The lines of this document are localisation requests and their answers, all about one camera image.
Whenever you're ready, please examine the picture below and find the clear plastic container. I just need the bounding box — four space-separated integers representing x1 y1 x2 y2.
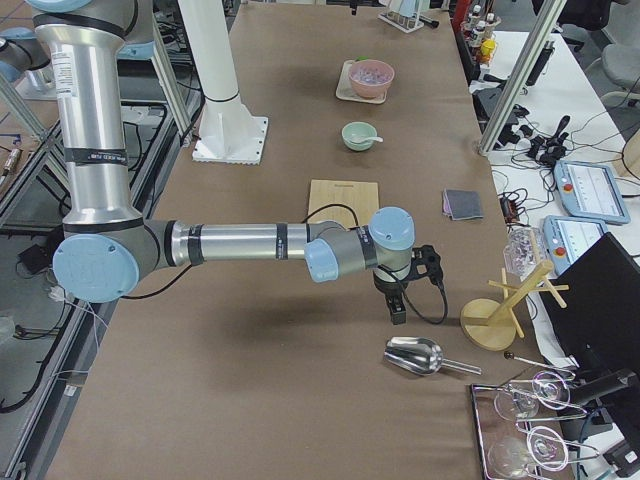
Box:
503 227 548 277

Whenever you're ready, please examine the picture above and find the pink bowl of ice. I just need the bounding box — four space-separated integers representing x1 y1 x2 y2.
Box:
348 59 395 99

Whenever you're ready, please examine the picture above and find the wooden cup tree stand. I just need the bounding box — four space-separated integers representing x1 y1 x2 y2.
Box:
460 228 570 351

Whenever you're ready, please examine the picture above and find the teach pendant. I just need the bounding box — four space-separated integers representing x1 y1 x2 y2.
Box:
553 160 631 225
543 215 608 275

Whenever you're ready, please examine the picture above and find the upper teach pendant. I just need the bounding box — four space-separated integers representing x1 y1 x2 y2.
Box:
553 160 631 225

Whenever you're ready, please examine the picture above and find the aluminium frame post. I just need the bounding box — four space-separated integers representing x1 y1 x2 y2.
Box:
478 0 566 157

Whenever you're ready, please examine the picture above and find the black monitor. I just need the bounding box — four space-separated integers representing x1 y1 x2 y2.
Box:
540 233 639 372

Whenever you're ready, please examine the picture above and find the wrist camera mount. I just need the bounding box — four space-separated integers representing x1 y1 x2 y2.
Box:
407 245 444 290

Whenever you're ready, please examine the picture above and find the bamboo cutting board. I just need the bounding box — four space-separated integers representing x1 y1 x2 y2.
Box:
308 179 380 228

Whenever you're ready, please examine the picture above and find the white ceramic spoon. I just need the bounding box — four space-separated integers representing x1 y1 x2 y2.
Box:
359 136 384 143

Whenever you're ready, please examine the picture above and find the wine glass rack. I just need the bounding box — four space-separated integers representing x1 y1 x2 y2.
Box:
469 370 600 479

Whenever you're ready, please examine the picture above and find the cream plastic tray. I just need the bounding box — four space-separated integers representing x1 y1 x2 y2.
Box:
335 60 387 105

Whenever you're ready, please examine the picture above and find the lower teach pendant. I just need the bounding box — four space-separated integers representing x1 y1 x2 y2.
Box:
543 215 608 275

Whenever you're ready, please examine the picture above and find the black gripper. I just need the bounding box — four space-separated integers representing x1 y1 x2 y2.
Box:
373 268 409 324

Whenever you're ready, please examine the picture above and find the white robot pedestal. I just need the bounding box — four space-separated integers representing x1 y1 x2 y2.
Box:
179 0 268 165

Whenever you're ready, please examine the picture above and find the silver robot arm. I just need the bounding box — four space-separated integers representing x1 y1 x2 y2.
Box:
31 1 416 324

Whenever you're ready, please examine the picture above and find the mint green bowl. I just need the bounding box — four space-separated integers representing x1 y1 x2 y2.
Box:
341 121 377 152

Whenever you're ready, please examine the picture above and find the metal ice scoop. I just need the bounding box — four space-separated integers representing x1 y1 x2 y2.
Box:
384 337 482 376

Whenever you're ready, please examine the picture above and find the folded grey cloth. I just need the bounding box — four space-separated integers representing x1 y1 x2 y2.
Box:
442 189 483 220

